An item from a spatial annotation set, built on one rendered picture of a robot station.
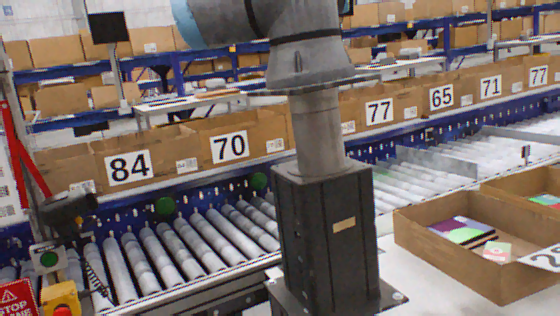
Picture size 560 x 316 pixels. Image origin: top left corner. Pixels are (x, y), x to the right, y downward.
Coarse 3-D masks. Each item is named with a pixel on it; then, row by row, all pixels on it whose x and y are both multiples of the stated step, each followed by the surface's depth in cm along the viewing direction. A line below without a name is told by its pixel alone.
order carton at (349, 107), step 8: (280, 104) 221; (288, 104) 224; (344, 104) 204; (352, 104) 206; (280, 112) 222; (288, 112) 224; (344, 112) 205; (352, 112) 207; (288, 120) 192; (344, 120) 205; (352, 120) 207; (288, 128) 193; (360, 128) 210; (288, 136) 194; (288, 144) 195
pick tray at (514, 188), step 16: (512, 176) 144; (528, 176) 146; (544, 176) 148; (480, 192) 140; (496, 192) 133; (512, 192) 145; (528, 192) 147; (544, 192) 149; (528, 208) 123; (544, 208) 118
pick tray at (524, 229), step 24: (456, 192) 135; (408, 216) 130; (432, 216) 133; (480, 216) 133; (504, 216) 125; (528, 216) 117; (408, 240) 122; (432, 240) 112; (504, 240) 121; (528, 240) 119; (552, 240) 112; (432, 264) 114; (456, 264) 106; (480, 264) 98; (504, 264) 93; (480, 288) 100; (504, 288) 94; (528, 288) 97
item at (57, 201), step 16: (64, 192) 100; (80, 192) 99; (48, 208) 95; (64, 208) 96; (80, 208) 98; (96, 208) 100; (48, 224) 96; (64, 224) 98; (80, 224) 101; (64, 240) 99
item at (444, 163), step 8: (400, 152) 210; (408, 152) 205; (416, 152) 200; (424, 152) 195; (408, 160) 206; (416, 160) 201; (424, 160) 196; (432, 160) 192; (440, 160) 188; (448, 160) 184; (456, 160) 180; (464, 160) 176; (432, 168) 193; (440, 168) 189; (448, 168) 185; (456, 168) 181; (464, 168) 177; (472, 168) 174; (464, 176) 178; (472, 176) 175
